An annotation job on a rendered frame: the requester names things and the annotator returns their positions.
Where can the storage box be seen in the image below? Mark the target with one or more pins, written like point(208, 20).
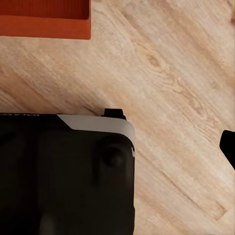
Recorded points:
point(62, 19)

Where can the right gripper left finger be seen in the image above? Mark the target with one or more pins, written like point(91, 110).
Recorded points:
point(12, 145)

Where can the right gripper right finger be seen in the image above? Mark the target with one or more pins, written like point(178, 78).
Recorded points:
point(227, 146)

